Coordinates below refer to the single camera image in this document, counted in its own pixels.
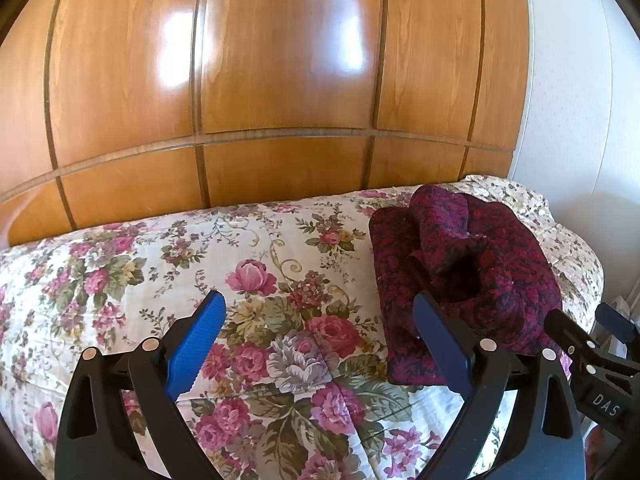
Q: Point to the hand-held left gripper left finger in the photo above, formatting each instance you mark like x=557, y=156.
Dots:
x=197, y=345

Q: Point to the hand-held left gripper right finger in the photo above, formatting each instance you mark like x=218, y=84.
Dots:
x=442, y=340

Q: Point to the wooden wardrobe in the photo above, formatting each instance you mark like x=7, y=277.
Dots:
x=280, y=85

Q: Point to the floral bedspread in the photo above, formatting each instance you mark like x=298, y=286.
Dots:
x=275, y=280

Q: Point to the dark red knitted sweater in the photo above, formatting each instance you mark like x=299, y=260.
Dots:
x=480, y=270

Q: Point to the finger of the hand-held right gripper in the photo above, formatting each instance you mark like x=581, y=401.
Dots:
x=595, y=360
x=615, y=322

